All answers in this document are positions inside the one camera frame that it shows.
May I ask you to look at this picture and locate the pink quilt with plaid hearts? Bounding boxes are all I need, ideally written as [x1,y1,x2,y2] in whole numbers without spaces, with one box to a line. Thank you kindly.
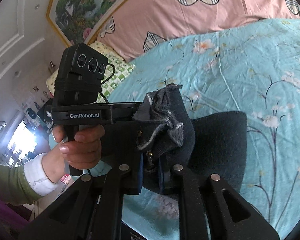
[96,0,300,61]

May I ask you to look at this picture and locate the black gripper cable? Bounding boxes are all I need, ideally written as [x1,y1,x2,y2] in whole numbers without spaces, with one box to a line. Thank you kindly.
[98,63,116,104]

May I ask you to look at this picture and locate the green checked pillow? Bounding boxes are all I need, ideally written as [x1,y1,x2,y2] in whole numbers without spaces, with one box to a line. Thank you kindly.
[101,54,135,98]

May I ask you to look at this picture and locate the framed landscape painting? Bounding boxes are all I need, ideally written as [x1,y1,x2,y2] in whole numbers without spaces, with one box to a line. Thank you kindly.
[46,0,128,46]

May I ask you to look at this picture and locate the teal floral bed sheet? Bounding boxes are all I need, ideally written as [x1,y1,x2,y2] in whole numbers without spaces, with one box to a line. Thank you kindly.
[47,18,300,239]

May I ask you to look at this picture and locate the left forearm green sleeve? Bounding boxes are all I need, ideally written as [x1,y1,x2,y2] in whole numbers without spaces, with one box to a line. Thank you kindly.
[0,152,62,205]

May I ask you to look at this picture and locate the person's left hand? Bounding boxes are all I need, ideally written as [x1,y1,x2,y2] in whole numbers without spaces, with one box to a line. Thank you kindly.
[42,125,105,183]

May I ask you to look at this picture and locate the yellow floral pillow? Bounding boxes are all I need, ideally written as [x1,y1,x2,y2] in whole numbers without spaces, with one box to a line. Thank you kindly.
[45,40,118,99]

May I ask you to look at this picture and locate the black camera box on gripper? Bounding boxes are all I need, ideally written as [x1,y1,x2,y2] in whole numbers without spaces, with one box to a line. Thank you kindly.
[52,42,109,104]

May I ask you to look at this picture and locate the black pants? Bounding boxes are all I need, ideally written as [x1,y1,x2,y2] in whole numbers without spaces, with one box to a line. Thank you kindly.
[99,83,248,201]

